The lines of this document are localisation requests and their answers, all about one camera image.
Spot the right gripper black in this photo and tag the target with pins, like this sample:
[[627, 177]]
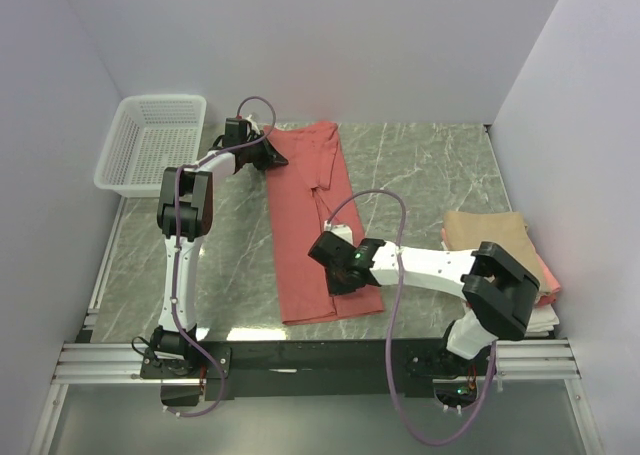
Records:
[[335, 288]]

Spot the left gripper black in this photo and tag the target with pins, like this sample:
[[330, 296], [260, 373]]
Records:
[[271, 158]]

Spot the red t-shirt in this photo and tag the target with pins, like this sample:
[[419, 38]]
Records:
[[301, 197]]

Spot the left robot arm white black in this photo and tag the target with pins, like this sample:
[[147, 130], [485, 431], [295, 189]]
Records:
[[185, 216]]

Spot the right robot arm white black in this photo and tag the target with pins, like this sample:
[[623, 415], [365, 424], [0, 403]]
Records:
[[499, 291]]

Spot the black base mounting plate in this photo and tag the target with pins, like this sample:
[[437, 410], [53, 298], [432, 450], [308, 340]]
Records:
[[314, 368]]

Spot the white plastic basket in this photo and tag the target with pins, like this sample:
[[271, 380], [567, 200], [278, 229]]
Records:
[[148, 134]]

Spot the folded tan t-shirt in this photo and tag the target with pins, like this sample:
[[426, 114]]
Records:
[[469, 221]]

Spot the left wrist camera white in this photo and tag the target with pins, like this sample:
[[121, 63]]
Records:
[[253, 120]]

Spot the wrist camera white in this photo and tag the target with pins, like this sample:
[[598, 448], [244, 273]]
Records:
[[253, 120], [342, 231]]

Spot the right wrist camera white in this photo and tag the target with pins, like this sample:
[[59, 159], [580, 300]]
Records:
[[342, 231]]

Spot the aluminium rail frame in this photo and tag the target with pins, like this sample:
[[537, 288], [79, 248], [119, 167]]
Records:
[[97, 404]]

